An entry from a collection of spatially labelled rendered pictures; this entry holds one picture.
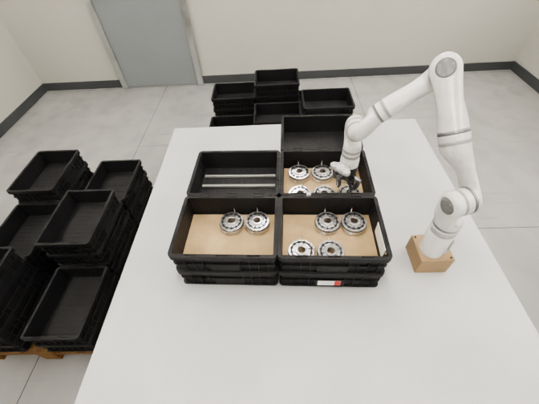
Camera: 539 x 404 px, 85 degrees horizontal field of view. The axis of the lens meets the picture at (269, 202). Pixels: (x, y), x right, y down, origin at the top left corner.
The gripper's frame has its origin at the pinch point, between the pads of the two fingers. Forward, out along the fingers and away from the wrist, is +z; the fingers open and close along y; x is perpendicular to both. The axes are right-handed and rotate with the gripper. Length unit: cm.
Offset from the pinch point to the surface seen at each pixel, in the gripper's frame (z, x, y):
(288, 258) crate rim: -5.0, 45.6, -10.0
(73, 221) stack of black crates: 38, 101, 117
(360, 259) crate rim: -4.9, 28.1, -27.6
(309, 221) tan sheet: 4.7, 22.3, 0.6
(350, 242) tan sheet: 4.9, 18.4, -18.2
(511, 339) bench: 18, 3, -78
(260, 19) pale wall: 14, -160, 237
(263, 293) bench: 18, 55, -5
